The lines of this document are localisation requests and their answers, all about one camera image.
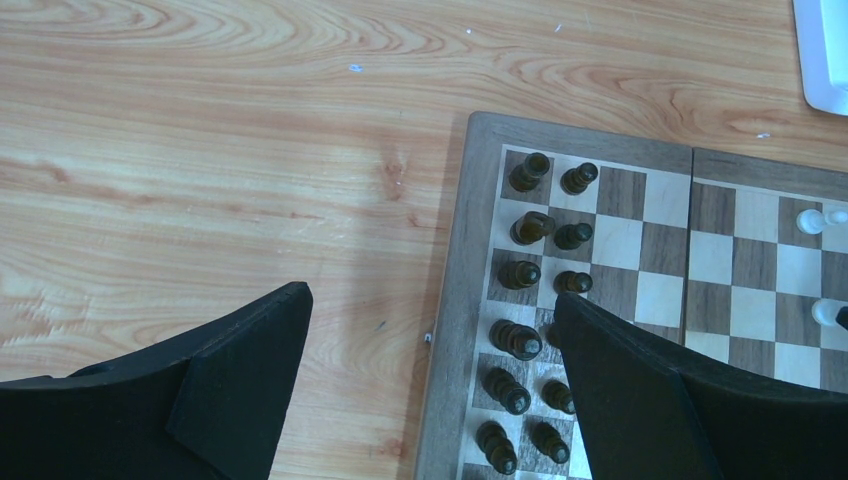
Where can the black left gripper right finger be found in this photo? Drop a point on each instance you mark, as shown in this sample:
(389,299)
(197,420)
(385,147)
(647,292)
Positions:
(649,408)

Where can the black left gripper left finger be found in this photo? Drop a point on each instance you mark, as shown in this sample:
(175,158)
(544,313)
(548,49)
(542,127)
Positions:
(209,403)

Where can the white chess pawn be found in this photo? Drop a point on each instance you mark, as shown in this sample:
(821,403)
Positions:
(814,222)
(830,313)

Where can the dark chess pawn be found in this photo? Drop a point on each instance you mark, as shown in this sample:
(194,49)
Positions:
(572,281)
(557,395)
(549,442)
(576,180)
(572,236)

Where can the dark chess piece queen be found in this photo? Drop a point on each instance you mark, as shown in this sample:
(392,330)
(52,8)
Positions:
(521,341)

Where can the dark chess piece king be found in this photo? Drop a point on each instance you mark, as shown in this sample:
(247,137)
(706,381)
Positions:
(504,388)

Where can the dark chess piece bishop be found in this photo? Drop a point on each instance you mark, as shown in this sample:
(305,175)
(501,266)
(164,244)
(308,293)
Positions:
(518,275)
(498,450)

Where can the wooden chess board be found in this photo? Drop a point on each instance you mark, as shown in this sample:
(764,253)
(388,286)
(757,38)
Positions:
(697,246)

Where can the dark chess piece knight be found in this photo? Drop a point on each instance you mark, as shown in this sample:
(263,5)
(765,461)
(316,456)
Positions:
(532,227)

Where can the dark chess piece rook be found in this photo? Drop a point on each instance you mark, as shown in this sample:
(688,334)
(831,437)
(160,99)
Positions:
(527,175)

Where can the white clothes rack stand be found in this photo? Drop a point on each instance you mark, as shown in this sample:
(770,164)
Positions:
(821,28)

